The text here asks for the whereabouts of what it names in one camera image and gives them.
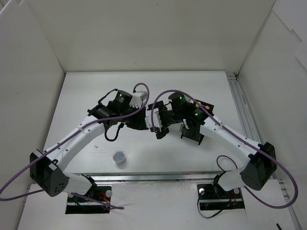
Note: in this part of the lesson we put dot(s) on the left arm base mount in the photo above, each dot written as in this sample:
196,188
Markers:
78,205

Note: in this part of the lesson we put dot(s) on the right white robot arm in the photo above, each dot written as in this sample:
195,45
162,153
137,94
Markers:
259,159

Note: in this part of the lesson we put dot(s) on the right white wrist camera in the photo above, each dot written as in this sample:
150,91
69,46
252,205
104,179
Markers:
156,121

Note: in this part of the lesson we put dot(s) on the aluminium front rail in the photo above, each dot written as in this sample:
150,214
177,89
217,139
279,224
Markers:
111,178

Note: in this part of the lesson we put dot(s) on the aluminium right rail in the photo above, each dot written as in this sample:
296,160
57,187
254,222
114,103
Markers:
250,131

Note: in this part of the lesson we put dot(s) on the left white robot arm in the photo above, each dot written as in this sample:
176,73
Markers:
47,168

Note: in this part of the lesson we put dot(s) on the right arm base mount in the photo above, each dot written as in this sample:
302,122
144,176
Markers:
213,199

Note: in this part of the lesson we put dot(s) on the aluminium rail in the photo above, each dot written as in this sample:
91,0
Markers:
250,131
111,178

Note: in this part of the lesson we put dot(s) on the black slotted pen holder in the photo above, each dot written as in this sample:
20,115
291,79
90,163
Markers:
194,122

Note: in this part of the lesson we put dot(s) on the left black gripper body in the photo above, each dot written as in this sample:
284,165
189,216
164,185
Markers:
135,120

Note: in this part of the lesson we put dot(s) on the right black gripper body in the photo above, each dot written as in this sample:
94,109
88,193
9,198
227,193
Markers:
162,119

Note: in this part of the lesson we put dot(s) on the small clear glitter jar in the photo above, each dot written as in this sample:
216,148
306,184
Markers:
119,158

